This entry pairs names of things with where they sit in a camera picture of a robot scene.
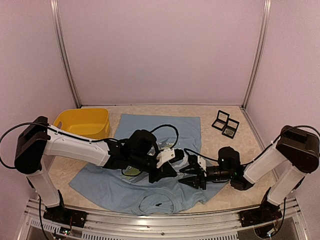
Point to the black display box right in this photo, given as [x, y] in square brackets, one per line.
[233, 125]

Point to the aluminium frame post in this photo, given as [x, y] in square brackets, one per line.
[55, 11]
[258, 53]

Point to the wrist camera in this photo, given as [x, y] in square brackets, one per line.
[197, 163]
[169, 155]

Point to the front aluminium rail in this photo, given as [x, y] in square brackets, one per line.
[212, 225]

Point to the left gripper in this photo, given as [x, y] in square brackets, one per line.
[166, 171]

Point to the black display box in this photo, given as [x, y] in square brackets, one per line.
[221, 120]
[233, 125]

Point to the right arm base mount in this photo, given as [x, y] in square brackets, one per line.
[258, 216]

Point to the black display box left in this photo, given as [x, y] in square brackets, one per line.
[221, 120]

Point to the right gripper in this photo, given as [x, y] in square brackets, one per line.
[198, 180]

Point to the silver round brooch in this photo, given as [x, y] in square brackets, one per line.
[229, 132]

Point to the right aluminium frame post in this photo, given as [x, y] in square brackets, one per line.
[258, 53]

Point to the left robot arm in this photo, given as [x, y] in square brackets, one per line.
[42, 139]

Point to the light blue printed t-shirt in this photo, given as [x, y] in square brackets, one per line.
[131, 193]

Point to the left aluminium frame post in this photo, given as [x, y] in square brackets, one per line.
[55, 11]

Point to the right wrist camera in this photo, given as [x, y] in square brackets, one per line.
[197, 163]

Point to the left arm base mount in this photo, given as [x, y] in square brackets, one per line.
[70, 217]

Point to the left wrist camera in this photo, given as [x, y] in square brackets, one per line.
[169, 155]

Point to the yellow plastic basket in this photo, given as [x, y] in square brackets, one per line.
[91, 123]

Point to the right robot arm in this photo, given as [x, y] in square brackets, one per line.
[294, 144]

